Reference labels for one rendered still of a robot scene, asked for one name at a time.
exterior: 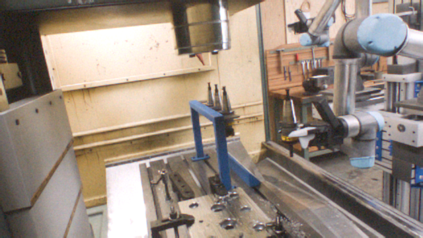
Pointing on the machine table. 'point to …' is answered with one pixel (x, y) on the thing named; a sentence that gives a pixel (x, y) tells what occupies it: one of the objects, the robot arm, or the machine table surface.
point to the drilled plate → (192, 230)
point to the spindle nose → (200, 27)
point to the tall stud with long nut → (166, 184)
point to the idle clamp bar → (178, 184)
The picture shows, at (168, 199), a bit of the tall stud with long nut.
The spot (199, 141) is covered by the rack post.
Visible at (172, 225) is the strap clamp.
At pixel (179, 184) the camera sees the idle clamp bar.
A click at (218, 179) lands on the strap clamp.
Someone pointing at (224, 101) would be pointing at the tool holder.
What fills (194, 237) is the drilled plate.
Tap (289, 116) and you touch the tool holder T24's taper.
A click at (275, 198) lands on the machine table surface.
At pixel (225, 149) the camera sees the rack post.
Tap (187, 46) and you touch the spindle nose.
